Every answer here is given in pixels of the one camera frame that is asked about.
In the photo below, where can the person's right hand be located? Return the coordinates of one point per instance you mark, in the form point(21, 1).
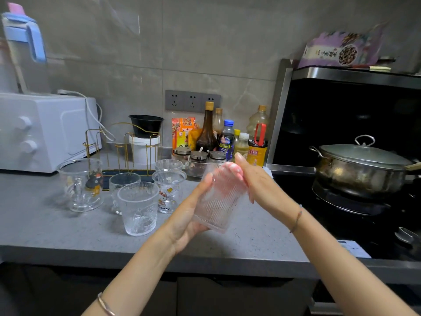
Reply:
point(269, 197)

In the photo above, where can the black plastic bowl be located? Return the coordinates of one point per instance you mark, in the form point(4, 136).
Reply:
point(146, 125)

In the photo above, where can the small ribbed clear glass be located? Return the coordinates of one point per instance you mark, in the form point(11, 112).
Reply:
point(168, 164)

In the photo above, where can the steel pot lid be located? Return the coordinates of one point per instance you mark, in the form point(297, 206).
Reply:
point(361, 154)

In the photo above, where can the person's left forearm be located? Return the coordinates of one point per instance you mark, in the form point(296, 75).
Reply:
point(131, 279)

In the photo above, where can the pale yellow flat pack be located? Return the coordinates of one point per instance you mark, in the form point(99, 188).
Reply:
point(381, 68)

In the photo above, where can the purple food packet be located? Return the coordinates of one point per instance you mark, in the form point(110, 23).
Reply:
point(322, 49)

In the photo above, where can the clear round condiment tray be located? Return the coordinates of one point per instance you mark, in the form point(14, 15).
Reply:
point(194, 171)

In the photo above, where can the orange seasoning packet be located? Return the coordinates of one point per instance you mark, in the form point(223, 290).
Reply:
point(182, 131)

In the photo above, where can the clear jug blue lid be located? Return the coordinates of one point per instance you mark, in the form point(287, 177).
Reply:
point(26, 69)

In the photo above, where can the glass spice jar steel lid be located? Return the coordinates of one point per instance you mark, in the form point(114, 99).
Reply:
point(199, 156)
point(182, 150)
point(217, 156)

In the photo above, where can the white microwave oven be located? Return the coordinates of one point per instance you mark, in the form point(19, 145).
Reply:
point(46, 131)

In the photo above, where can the yellow liquid bottle white cap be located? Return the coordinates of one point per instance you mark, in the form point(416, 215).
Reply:
point(242, 146)

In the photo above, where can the clear container pink lid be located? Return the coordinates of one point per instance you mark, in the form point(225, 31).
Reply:
point(6, 72)

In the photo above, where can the small bottle yellow cap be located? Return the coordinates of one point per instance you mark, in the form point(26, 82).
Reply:
point(236, 132)

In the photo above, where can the steel ladle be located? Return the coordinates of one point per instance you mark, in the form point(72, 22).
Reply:
point(406, 235)

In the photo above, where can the grey wall socket panel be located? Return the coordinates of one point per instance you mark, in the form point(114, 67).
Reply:
point(192, 101)

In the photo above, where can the embossed ribbed clear glass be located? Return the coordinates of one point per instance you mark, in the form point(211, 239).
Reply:
point(138, 210)

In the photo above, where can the dark brown glass bottle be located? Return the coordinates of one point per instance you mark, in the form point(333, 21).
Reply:
point(207, 139)

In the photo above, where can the white paper towel sheet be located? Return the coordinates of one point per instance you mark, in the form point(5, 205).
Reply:
point(268, 171)

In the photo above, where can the person's left hand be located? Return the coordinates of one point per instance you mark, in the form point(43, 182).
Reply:
point(182, 227)

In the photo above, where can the white label sticker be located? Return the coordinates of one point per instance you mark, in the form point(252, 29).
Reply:
point(358, 251)

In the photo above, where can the stainless steel pot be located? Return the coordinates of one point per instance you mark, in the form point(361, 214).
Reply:
point(355, 177)

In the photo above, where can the short textured glass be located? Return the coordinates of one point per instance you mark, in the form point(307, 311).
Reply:
point(123, 180)

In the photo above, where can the cartoon cat print glass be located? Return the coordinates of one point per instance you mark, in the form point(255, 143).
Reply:
point(168, 194)

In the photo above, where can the dark bottle blue cap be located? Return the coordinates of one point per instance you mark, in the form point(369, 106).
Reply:
point(226, 141)

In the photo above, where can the tall ribbed clear glass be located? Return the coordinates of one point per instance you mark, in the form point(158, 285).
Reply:
point(217, 210)

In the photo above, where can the pink striped cloth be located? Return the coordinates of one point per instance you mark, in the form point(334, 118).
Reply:
point(234, 168)

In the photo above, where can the penguin print glass mug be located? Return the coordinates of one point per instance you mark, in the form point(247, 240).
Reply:
point(79, 190)

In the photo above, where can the yellow seasoning pouch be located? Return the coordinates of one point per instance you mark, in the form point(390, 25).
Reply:
point(194, 139)

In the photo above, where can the clear bottle brown cap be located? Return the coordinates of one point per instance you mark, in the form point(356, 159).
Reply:
point(218, 121)

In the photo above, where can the white plastic bucket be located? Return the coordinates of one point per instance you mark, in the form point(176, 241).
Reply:
point(143, 151)

